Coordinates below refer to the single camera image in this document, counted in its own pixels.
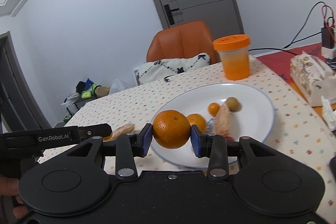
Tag black power adapter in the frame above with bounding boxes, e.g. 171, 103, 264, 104
321, 27, 335, 49

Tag floral cream tablecloth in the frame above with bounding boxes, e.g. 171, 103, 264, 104
36, 54, 336, 224

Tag floral tissue pack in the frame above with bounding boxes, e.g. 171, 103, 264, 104
290, 52, 335, 107

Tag crumpled white tissue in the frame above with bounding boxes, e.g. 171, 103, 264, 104
321, 96, 336, 131

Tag greenish brown round fruit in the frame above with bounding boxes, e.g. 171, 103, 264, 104
226, 97, 240, 111

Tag small red fruit by plate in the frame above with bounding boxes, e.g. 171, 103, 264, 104
225, 136, 235, 141

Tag small yellow kumquat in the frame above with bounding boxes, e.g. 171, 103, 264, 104
207, 102, 220, 117

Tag white black fluffy cushion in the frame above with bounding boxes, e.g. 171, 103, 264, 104
137, 53, 211, 85

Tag black cable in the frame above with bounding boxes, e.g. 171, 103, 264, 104
248, 1, 326, 57

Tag white framed cardboard box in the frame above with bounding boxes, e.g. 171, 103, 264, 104
133, 69, 140, 86

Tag dark side doorway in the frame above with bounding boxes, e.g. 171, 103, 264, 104
1, 32, 51, 131

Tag red wire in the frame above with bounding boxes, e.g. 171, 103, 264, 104
321, 4, 336, 30

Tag black door handle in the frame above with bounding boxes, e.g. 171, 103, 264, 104
163, 4, 179, 26

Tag person's left hand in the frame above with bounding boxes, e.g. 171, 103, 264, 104
1, 176, 28, 219

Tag black metal shelf rack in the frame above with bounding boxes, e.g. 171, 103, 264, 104
61, 97, 96, 123

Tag orange leather chair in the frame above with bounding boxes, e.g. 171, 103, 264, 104
146, 20, 218, 64

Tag red table mat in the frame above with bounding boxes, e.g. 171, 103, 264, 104
257, 43, 325, 84

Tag green packets on shelf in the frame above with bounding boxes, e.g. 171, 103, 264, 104
76, 79, 100, 99

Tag large orange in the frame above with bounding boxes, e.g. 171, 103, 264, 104
187, 114, 207, 134
153, 110, 191, 149

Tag white charger block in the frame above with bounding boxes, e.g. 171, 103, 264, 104
321, 47, 336, 60

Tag orange lidded plastic cup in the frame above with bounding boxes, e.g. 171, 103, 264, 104
213, 34, 251, 81

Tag clear plastic bag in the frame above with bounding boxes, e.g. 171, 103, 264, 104
109, 79, 132, 95

